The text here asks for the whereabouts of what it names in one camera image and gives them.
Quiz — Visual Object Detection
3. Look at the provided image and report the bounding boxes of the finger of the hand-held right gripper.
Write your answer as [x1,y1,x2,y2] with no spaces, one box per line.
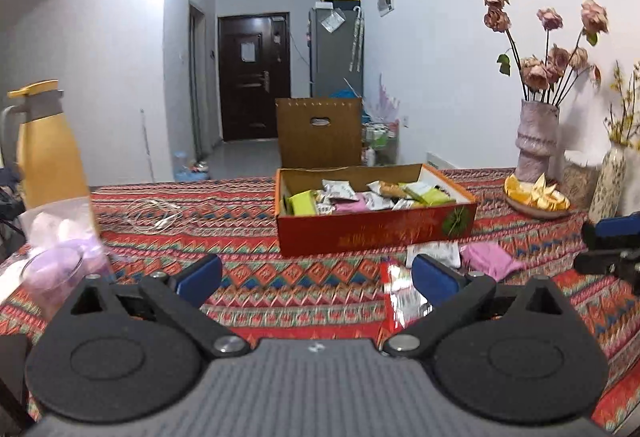
[574,249,640,294]
[581,213,640,249]

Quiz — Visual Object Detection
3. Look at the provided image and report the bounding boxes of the folded hanging umbrella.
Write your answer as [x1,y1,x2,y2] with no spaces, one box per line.
[349,9,364,72]

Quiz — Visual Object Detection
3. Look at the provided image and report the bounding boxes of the beige snack packet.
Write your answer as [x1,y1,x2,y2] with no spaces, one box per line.
[367,180,409,199]

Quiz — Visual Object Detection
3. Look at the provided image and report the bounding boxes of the white snack packet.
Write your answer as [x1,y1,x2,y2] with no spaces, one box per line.
[362,191,397,211]
[405,241,462,271]
[321,180,357,204]

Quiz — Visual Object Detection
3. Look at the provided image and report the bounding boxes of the red cardboard box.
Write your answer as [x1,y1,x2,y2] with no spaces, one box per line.
[273,163,479,258]

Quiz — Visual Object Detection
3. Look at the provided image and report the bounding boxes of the yellow thermos jug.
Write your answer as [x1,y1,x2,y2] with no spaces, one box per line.
[0,79,102,238]

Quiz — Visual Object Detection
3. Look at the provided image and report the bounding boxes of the speckled ceramic vase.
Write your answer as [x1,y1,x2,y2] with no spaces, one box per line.
[588,142,629,224]

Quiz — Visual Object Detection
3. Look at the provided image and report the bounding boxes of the green snack packet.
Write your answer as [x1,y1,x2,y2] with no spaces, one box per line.
[289,190,319,217]
[404,181,457,207]

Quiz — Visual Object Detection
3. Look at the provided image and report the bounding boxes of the pink snack packet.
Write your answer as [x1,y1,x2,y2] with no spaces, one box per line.
[331,199,369,214]
[459,242,527,282]

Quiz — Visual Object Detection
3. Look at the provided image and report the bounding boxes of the dark entrance door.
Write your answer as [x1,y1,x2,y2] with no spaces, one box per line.
[217,12,291,142]

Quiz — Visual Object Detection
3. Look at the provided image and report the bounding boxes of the pink ribbed vase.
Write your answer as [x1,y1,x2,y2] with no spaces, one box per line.
[514,99,561,183]

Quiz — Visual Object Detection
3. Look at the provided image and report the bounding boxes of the shiny silver red snack packet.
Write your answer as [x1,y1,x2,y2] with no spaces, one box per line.
[381,257,432,334]

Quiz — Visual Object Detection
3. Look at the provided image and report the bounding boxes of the cluttered storage shelf cart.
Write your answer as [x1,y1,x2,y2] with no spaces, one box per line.
[362,117,401,166]

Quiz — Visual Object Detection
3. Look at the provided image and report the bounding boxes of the glass jar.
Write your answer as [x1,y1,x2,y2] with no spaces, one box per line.
[561,150,602,210]

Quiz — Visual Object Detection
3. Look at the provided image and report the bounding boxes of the plate of yellow chips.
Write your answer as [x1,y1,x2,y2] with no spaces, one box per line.
[503,172,572,220]

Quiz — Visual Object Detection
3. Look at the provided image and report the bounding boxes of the white mop stick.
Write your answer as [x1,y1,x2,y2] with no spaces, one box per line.
[139,109,157,183]

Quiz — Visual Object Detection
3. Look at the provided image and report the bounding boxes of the dark bag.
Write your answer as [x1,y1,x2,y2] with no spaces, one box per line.
[0,166,24,240]

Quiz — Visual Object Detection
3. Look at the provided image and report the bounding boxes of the purple decorative plumes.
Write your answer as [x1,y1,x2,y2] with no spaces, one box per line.
[374,74,401,118]

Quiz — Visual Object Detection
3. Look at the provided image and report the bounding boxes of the clear plastic bag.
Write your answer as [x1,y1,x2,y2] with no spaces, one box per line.
[21,197,112,320]

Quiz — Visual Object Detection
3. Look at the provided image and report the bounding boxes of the grey refrigerator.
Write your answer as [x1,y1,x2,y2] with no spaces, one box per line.
[309,6,365,99]

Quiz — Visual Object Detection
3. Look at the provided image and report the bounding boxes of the blue floor basin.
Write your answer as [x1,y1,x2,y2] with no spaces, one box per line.
[172,150,212,182]

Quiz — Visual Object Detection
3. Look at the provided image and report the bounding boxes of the dried pink roses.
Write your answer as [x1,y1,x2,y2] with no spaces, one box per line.
[481,0,610,106]

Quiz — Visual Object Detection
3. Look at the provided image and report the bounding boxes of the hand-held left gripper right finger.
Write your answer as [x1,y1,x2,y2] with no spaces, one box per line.
[382,253,571,359]

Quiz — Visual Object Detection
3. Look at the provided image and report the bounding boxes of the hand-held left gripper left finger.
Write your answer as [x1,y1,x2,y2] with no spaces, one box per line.
[70,254,251,359]

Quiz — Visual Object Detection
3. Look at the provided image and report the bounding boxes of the white cable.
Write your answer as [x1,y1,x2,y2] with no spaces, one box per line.
[121,198,185,234]

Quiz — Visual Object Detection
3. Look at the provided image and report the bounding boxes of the yellow flower branches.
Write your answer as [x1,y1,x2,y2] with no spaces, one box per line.
[604,61,640,148]

